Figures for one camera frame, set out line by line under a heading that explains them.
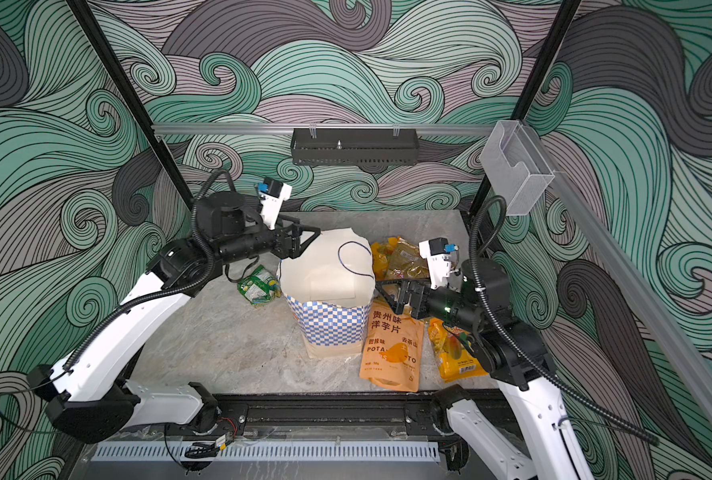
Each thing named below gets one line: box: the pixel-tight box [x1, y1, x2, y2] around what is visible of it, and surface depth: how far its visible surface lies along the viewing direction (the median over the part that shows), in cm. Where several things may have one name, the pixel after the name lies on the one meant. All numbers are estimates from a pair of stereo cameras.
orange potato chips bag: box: [360, 301, 424, 393], surface depth 83 cm
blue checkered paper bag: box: [279, 227, 375, 359], surface depth 73 cm
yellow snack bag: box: [428, 318, 489, 383], surface depth 79 cm
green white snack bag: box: [237, 264, 282, 308], surface depth 97 cm
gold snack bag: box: [371, 236, 431, 281], surface depth 97 cm
